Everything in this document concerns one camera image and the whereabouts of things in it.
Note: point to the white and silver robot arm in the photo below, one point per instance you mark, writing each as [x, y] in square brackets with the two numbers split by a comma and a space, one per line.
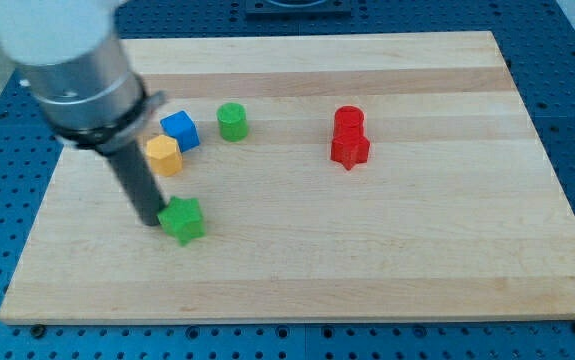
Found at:
[70, 57]

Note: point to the red star block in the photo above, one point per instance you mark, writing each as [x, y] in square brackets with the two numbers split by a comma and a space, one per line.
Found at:
[350, 150]

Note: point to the green star block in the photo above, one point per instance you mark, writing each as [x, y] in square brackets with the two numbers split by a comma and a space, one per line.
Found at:
[183, 220]

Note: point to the light wooden board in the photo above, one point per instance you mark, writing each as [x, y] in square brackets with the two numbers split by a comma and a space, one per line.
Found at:
[457, 215]

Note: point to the red cylinder block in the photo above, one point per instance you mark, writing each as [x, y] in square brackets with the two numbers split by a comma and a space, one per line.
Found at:
[348, 120]

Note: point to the green cylinder block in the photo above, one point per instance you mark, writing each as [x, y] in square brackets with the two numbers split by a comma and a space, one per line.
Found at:
[232, 122]

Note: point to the blue cube block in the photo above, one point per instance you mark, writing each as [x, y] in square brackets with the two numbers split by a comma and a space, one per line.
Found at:
[182, 128]

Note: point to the yellow hexagon block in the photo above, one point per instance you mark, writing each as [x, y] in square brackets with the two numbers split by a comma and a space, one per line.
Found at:
[164, 155]

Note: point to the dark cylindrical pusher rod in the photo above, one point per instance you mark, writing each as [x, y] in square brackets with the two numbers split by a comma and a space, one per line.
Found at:
[133, 173]

